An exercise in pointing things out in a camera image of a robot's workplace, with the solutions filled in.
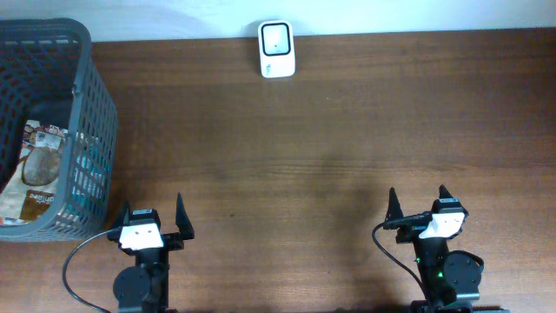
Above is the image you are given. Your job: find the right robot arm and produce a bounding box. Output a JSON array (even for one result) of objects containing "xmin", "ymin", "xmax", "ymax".
[{"xmin": 379, "ymin": 185, "xmax": 504, "ymax": 313}]

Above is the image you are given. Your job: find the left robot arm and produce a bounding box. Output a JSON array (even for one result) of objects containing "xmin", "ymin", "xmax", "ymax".
[{"xmin": 108, "ymin": 195, "xmax": 195, "ymax": 313}]

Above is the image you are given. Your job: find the white barcode scanner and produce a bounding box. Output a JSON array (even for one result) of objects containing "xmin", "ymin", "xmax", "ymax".
[{"xmin": 257, "ymin": 20, "xmax": 296, "ymax": 79}]

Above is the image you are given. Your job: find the beige cookie pouch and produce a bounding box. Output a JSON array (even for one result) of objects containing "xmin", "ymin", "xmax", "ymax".
[{"xmin": 1, "ymin": 120, "xmax": 67, "ymax": 226}]

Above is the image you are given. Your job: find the grey plastic mesh basket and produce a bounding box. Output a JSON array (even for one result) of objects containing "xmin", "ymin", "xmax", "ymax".
[{"xmin": 1, "ymin": 18, "xmax": 118, "ymax": 242}]

